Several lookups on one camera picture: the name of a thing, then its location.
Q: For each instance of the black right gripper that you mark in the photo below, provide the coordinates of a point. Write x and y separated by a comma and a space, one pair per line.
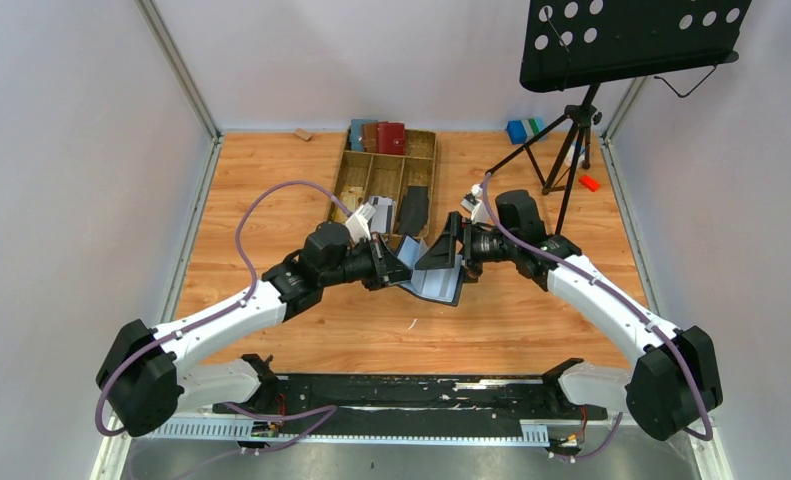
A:
465, 246

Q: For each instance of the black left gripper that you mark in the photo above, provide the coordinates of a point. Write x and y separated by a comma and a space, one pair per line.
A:
378, 263

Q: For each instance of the black card holder with sleeves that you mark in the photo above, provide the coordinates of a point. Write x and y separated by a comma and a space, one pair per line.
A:
442, 286

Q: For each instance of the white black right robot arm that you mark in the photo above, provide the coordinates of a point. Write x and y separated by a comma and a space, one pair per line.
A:
674, 382

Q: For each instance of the silver black cards stack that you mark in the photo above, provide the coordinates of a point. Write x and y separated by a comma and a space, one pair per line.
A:
383, 218

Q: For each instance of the gold cards stack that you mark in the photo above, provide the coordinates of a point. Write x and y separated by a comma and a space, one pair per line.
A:
352, 197

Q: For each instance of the red card wallet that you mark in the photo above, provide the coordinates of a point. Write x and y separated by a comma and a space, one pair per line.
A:
391, 138

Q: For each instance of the blue card wallet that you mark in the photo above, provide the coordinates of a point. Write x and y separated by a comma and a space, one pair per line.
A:
355, 132

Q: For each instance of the brown card wallet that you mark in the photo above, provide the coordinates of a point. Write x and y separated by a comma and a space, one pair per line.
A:
369, 136

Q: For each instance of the woven wicker tray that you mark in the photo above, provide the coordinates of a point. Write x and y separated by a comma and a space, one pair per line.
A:
390, 175

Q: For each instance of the blue block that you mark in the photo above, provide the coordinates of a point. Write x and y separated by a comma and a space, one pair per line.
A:
518, 131

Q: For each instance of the green block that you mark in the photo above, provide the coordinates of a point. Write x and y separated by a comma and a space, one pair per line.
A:
533, 127

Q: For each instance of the small wooden block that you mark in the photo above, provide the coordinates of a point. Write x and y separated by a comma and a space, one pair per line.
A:
304, 135

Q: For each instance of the red block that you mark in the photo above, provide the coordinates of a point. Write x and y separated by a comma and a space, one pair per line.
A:
589, 183

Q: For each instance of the black music stand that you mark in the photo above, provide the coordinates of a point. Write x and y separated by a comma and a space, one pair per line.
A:
570, 44

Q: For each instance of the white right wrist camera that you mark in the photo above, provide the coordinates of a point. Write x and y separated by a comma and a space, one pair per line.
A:
473, 204

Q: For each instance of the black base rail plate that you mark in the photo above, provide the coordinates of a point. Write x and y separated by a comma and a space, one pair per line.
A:
518, 396

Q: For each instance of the white slotted cable duct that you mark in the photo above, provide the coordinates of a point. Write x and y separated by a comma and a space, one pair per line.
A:
385, 427

